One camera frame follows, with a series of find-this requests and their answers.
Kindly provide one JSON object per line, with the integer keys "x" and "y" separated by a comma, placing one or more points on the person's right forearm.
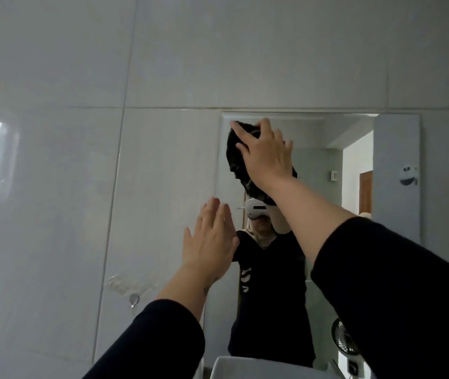
{"x": 366, "y": 272}

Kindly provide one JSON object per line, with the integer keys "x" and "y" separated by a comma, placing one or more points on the dark cleaning cloth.
{"x": 235, "y": 159}

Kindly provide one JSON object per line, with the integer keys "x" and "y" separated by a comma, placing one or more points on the person's right hand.
{"x": 267, "y": 161}

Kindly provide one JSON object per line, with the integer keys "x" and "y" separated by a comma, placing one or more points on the person's left forearm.
{"x": 157, "y": 331}

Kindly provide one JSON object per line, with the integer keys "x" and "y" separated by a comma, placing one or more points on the person's left hand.
{"x": 208, "y": 248}

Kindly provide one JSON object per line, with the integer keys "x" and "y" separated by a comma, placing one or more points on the person's left middle finger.
{"x": 215, "y": 215}

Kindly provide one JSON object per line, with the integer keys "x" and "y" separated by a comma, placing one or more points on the clear adhesive wall hook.
{"x": 131, "y": 290}

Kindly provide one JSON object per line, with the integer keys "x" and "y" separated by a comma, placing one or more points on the small black fan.
{"x": 344, "y": 338}

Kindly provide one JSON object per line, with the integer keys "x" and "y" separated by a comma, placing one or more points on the person's right little finger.
{"x": 288, "y": 146}

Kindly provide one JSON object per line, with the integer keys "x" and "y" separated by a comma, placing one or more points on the white ceramic sink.
{"x": 264, "y": 369}

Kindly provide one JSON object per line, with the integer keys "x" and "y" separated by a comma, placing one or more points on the frameless wall mirror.
{"x": 327, "y": 185}

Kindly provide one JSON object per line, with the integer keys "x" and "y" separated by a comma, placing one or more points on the round face sticker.
{"x": 409, "y": 174}

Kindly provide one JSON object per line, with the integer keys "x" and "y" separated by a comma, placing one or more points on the person's left thumb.
{"x": 234, "y": 243}

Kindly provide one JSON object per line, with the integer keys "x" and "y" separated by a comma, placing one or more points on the person's right middle finger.
{"x": 266, "y": 126}

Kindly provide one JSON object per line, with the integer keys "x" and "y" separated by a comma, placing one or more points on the person's left little finger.
{"x": 187, "y": 237}

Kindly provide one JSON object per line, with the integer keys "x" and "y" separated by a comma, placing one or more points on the person's right thumb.
{"x": 241, "y": 149}

